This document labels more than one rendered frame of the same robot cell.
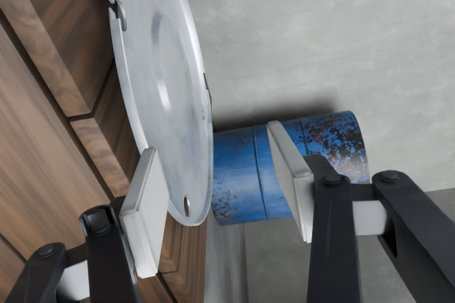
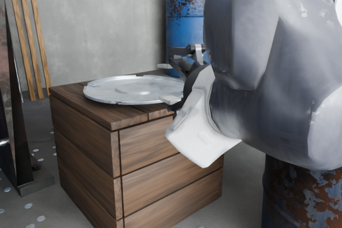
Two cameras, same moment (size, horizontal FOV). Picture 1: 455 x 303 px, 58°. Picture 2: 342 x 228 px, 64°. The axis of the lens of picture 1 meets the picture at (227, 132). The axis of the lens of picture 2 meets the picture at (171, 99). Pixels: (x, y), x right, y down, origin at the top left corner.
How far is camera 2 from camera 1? 0.35 m
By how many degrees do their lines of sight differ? 9
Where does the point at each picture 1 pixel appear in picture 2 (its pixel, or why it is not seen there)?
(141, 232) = (174, 101)
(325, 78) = not seen: outside the picture
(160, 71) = (136, 92)
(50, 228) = not seen: hidden behind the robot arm
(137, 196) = (167, 101)
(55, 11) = (119, 117)
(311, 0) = not seen: outside the picture
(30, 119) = (146, 130)
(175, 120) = (153, 90)
